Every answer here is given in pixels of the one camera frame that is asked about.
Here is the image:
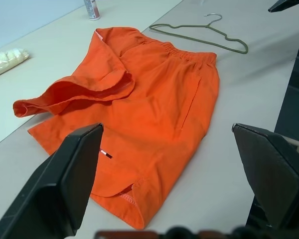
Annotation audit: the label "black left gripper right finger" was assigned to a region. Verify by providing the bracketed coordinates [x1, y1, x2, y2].
[231, 122, 299, 230]

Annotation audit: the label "olive green clothes hanger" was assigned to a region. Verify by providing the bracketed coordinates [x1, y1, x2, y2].
[149, 12, 249, 54]

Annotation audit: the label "pale yellow cloth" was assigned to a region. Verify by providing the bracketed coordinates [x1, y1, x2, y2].
[0, 48, 30, 81]

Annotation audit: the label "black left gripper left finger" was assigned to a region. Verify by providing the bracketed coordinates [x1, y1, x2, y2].
[0, 122, 105, 239]

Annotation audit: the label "orange shorts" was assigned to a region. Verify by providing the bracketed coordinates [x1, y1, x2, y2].
[12, 26, 220, 230]

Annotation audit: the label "white spray bottle red label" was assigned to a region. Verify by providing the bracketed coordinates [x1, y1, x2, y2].
[83, 0, 101, 20]

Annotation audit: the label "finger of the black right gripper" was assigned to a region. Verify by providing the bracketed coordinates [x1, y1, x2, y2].
[268, 0, 299, 13]

